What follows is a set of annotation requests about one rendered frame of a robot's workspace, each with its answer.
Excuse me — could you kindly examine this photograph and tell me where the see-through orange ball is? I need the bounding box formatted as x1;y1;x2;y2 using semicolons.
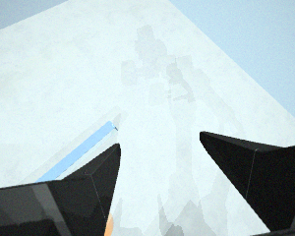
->
104;212;114;236

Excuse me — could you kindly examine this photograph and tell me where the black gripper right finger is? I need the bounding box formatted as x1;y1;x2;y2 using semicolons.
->
200;131;295;232

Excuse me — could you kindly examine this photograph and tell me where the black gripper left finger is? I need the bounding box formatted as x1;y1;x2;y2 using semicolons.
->
0;143;121;236

